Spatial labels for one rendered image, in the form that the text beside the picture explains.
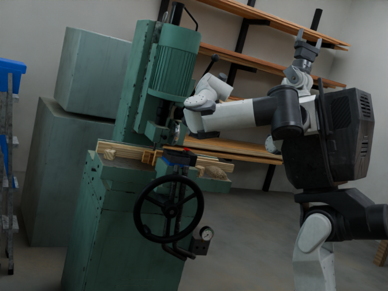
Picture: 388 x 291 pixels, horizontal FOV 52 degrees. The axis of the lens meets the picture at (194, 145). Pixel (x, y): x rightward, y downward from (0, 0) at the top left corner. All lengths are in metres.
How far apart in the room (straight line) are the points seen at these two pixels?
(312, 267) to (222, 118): 0.59
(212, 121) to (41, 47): 2.86
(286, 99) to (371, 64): 4.11
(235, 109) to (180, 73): 0.53
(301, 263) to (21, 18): 3.17
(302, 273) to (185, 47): 0.99
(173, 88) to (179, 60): 0.12
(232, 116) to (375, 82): 4.07
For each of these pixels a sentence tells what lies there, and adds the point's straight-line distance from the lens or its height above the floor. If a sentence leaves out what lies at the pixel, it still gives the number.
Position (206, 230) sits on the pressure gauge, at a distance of 1.82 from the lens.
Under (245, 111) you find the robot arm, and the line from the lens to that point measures 1.23.
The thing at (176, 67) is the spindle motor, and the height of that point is 1.34.
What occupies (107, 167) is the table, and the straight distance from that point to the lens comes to 1.64.
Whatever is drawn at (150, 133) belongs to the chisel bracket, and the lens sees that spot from 1.80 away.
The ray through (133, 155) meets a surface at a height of 0.92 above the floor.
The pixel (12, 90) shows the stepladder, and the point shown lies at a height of 1.03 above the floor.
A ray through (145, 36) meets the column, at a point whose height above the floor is 1.44.
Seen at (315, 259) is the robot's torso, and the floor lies 0.85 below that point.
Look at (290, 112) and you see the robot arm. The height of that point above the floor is 1.30.
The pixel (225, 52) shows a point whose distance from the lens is 3.99.
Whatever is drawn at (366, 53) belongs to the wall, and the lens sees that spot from 5.40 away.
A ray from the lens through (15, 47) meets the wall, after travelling 3.92.
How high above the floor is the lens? 1.37
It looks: 11 degrees down
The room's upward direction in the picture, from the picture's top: 14 degrees clockwise
